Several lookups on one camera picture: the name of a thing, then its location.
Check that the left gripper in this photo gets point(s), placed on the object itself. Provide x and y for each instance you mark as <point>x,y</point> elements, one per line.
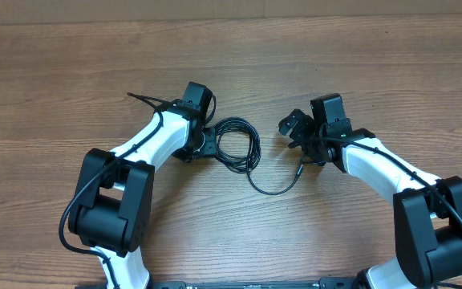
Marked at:
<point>208,150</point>

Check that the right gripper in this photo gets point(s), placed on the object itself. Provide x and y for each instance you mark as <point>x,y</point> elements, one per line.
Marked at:
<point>304,124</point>

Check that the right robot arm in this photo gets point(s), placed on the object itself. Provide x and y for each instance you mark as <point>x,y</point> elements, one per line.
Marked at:
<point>427,209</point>

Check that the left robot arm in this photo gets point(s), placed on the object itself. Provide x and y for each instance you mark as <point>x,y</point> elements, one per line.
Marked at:
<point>109,213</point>

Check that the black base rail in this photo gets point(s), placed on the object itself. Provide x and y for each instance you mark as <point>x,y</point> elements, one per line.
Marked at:
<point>322,283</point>

